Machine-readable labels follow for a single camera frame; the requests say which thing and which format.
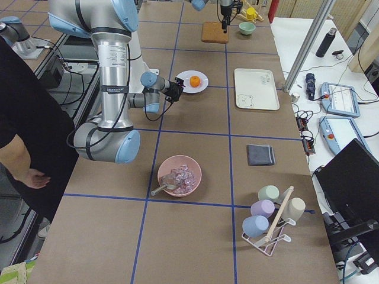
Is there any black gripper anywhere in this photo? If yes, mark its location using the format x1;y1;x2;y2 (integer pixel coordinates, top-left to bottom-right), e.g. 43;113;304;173
220;4;237;30
164;77;185;103

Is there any white round plate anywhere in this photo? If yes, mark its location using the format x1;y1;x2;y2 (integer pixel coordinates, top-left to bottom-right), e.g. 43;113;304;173
177;70;208;93

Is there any orange mandarin fruit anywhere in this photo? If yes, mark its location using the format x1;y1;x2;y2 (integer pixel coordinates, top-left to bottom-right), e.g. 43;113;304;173
189;75;201;88

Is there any cream bear serving tray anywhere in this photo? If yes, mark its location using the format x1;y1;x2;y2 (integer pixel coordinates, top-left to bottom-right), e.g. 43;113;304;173
234;68;280;111

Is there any wooden cutting board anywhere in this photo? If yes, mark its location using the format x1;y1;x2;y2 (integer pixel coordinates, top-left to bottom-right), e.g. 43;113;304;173
201;22;229;44

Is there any wooden peg rack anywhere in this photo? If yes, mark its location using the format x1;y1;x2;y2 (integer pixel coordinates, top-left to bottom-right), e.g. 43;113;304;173
237;0;264;23

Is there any light green bowl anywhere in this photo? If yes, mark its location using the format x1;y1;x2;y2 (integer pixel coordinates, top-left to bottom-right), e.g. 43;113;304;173
239;22;256;36

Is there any yellow cup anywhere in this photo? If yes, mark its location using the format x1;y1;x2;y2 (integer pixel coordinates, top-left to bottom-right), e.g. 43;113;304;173
246;7;258;21

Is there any pink bowl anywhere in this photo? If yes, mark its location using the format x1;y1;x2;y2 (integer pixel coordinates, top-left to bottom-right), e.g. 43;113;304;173
157;155;202;197

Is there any ice cubes pile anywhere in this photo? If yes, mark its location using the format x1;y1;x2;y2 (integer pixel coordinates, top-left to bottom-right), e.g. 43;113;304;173
170;165;196;194

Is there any metal scoop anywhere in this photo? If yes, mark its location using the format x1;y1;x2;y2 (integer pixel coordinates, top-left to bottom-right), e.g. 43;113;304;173
150;175;179;196

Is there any folded dark blue umbrella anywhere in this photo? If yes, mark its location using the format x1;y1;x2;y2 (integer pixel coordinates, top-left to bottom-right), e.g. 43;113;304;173
306;73;316;101

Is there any black water bottle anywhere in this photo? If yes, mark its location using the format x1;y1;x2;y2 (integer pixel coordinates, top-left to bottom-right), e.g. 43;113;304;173
315;28;337;58

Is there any grey folded cloth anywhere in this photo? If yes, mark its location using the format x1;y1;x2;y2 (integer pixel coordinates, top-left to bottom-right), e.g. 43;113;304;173
246;144;276;166

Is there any blue teach pendant far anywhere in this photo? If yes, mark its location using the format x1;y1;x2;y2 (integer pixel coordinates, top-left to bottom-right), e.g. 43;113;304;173
320;82;361;118

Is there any blue teach pendant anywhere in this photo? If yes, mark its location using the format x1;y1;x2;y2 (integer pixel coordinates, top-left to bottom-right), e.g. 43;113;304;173
319;116;371;155
320;82;361;118

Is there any pale green cup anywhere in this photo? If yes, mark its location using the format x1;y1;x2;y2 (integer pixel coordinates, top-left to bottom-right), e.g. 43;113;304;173
258;185;280;202

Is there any purple cup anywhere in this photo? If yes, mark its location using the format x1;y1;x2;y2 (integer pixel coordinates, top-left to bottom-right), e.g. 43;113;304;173
250;199;275;218

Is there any standing person in black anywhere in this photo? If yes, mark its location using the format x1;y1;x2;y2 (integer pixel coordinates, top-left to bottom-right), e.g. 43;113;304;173
1;39;78;221

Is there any blue teach pendant near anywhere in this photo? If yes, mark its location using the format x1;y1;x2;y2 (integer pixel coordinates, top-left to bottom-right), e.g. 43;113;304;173
319;116;371;155

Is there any blue cup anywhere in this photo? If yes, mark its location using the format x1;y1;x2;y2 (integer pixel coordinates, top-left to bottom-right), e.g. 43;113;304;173
242;215;269;237

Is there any beige cup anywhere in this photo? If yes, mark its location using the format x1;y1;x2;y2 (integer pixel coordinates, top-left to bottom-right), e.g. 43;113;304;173
286;197;306;221

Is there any black laptop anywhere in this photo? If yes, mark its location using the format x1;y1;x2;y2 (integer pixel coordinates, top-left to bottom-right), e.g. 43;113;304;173
315;137;379;220

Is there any aluminium frame post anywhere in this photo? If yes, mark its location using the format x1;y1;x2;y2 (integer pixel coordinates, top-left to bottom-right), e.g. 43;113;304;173
282;0;336;93

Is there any white wire cup rack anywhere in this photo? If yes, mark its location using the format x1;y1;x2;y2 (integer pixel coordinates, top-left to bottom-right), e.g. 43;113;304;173
242;186;296;256

